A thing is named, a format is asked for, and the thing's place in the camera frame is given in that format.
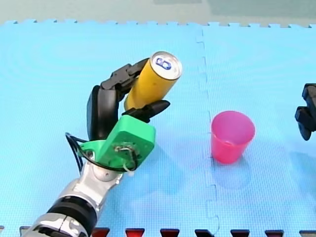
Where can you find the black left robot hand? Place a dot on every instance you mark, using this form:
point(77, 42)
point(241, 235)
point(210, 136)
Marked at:
point(101, 108)

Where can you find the yellow drink can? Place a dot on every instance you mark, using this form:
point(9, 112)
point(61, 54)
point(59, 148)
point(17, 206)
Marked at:
point(153, 82)

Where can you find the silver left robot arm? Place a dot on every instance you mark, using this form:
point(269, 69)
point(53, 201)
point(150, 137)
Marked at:
point(128, 140)

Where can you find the pink plastic cup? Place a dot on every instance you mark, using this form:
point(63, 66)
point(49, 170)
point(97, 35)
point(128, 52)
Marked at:
point(230, 138)

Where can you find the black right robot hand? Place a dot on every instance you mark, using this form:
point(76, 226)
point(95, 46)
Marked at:
point(307, 111)

